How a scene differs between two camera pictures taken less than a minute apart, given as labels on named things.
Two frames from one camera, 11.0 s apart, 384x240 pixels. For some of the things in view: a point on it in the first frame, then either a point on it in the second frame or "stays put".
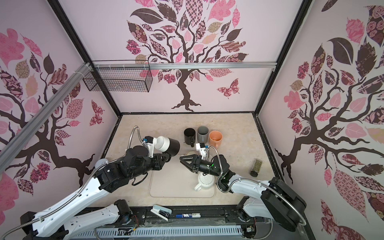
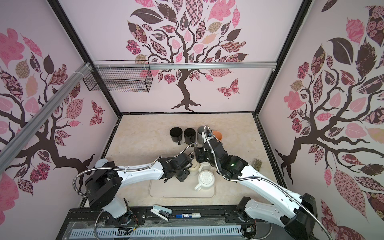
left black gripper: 165,157 to 184,176
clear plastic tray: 176,180 stays put
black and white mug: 167,145 to 176,133
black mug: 189,136 stays put
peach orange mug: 215,138 stays put
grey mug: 202,134 stays put
